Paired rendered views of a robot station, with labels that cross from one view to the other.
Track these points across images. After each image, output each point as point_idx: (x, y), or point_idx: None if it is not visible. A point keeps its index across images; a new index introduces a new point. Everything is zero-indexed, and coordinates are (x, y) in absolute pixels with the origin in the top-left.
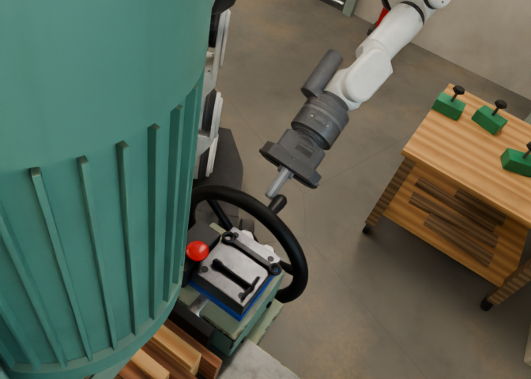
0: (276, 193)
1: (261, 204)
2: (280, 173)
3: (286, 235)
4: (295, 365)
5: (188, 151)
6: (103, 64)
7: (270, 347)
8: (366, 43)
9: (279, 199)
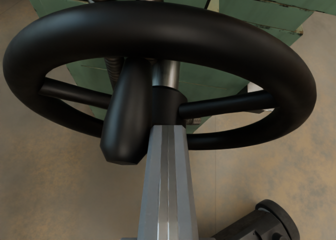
0: (148, 144)
1: (169, 22)
2: (184, 211)
3: (52, 13)
4: (80, 214)
5: None
6: None
7: (105, 216)
8: None
9: (127, 121)
